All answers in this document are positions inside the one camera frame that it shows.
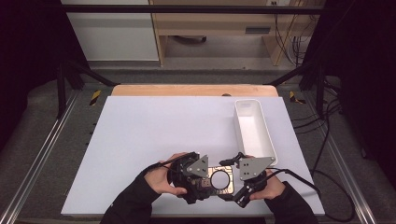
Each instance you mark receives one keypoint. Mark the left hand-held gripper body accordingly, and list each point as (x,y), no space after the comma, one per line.
(197,168)

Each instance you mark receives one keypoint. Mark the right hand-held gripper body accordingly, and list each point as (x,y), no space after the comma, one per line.
(253,168)

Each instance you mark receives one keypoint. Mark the dark patterned phone case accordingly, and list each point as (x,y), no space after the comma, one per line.
(229,186)

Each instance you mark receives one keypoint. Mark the white plastic bin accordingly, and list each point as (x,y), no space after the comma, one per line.
(253,133)

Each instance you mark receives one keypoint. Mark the person's right hand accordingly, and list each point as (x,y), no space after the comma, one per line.
(271,189)

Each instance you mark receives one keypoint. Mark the person's left hand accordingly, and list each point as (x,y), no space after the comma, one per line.
(160,180)

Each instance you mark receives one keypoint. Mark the white table mat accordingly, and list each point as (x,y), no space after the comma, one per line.
(155,124)

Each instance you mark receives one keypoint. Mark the dark table grommet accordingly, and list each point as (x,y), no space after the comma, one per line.
(226,94)

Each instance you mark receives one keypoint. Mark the wooden table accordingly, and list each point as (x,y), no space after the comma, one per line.
(186,90)

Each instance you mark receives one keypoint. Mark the yellow black hazard tape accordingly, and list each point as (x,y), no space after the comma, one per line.
(95,97)
(293,97)

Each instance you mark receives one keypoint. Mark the light wooden desk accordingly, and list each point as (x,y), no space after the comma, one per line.
(218,23)

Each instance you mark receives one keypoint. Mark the black curtain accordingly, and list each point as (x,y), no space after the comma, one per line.
(28,62)
(367,77)

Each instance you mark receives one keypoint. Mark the white cabinet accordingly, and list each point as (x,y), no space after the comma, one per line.
(115,37)

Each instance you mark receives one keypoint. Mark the white power strip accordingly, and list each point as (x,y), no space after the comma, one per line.
(277,2)

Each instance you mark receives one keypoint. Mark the aluminium floor rail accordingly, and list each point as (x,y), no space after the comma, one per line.
(348,174)
(40,155)

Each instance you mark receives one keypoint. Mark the black frame brace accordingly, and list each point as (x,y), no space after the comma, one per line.
(319,93)
(61,93)

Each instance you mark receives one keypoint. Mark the black frame crossbar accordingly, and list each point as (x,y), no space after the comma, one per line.
(186,9)

